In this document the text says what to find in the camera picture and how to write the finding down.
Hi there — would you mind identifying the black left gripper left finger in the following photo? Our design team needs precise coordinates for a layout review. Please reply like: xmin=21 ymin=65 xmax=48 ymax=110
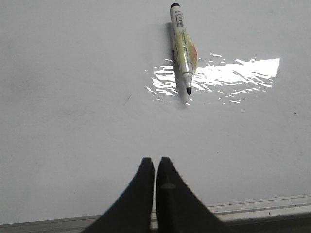
xmin=82 ymin=157 xmax=155 ymax=233

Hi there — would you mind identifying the white black-tipped whiteboard marker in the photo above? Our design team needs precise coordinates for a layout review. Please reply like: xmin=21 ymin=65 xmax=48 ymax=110
xmin=170 ymin=3 xmax=198 ymax=95

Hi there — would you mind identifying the white whiteboard with aluminium frame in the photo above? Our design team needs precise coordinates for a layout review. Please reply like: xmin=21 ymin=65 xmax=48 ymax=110
xmin=0 ymin=0 xmax=311 ymax=224

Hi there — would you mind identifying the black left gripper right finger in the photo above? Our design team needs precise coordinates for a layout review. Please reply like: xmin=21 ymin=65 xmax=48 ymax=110
xmin=155 ymin=157 xmax=233 ymax=233

